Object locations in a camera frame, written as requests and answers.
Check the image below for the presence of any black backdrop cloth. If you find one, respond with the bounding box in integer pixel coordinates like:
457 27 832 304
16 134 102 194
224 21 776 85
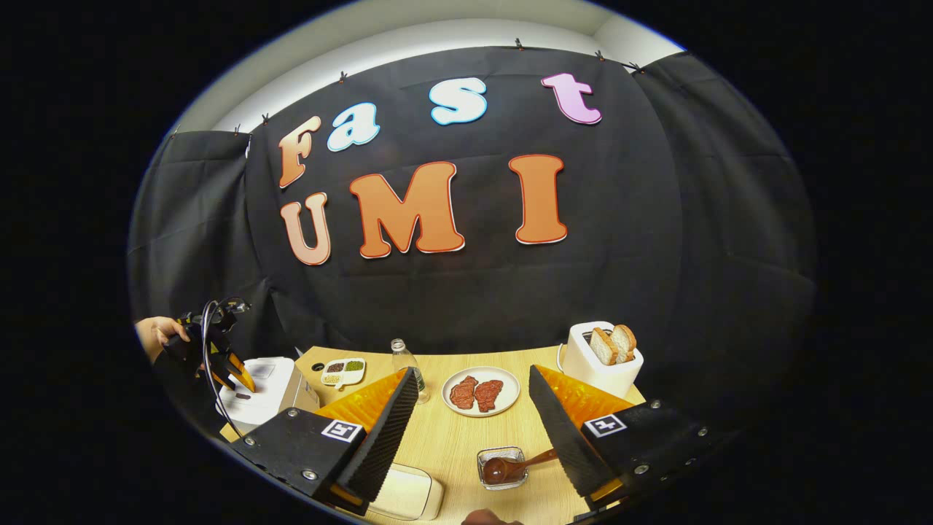
128 45 816 438

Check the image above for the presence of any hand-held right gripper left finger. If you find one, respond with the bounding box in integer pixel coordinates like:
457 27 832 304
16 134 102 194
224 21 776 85
230 367 421 517

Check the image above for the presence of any white divided bean dish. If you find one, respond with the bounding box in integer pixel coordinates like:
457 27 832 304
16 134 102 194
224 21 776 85
321 357 367 387

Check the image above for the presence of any clear plastic water bottle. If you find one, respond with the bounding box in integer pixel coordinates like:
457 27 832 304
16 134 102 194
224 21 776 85
391 338 431 405

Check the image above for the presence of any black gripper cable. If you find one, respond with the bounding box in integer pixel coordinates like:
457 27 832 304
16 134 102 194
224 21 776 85
201 297 246 438

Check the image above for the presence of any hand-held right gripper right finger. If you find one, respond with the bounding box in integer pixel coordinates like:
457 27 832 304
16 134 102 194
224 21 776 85
528 364 737 515

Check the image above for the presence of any red meat piece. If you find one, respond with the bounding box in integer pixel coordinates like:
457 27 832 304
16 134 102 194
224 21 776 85
449 376 480 410
474 379 504 413

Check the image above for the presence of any toast bread slice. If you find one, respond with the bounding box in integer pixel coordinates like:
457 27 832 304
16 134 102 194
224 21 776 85
611 324 638 363
589 327 619 366

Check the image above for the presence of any white round plate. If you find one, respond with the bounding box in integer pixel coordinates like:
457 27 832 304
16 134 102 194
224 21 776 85
441 365 521 418

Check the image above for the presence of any brown wooden spoon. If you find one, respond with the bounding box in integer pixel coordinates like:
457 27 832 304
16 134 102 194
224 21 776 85
482 448 561 486

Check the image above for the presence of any white toaster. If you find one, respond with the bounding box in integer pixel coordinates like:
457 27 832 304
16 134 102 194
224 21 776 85
561 321 645 400

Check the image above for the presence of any cream lidded container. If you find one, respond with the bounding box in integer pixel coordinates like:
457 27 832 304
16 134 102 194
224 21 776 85
367 463 445 522

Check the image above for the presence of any white rice cooker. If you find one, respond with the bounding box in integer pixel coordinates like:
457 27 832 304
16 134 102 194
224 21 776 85
215 356 321 435

